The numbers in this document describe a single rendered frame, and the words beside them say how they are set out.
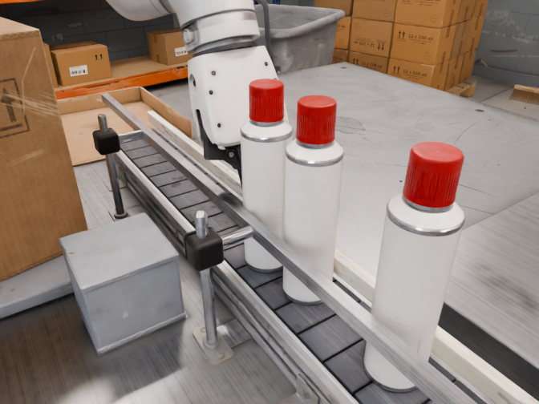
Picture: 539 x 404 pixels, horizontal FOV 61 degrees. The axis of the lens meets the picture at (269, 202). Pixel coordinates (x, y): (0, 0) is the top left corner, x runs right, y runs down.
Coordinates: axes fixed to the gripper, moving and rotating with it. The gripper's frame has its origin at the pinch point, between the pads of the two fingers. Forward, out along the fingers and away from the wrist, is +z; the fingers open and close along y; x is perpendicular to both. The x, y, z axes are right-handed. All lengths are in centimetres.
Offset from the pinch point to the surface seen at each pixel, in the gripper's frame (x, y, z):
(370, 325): -23.5, -6.6, 8.0
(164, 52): 352, 138, -70
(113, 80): 338, 84, -52
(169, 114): 53, 12, -11
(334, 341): -15.2, -4.1, 13.5
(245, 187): -6.3, -4.7, -1.1
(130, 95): 71, 10, -18
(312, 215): -14.6, -3.2, 1.6
